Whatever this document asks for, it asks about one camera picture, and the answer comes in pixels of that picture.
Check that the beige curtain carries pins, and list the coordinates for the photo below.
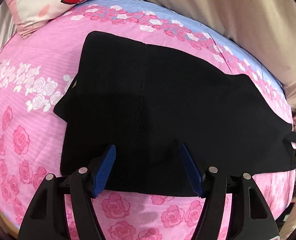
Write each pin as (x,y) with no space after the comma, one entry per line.
(265,28)

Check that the black pants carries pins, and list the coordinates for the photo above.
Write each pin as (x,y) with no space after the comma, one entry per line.
(167,113)

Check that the pink floral bed sheet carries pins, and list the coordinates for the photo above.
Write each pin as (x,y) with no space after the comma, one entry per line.
(36,72)

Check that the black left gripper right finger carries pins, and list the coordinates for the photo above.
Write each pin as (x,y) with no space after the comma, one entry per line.
(250,216)

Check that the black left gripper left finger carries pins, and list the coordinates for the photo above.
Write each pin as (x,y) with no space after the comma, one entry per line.
(47,214)

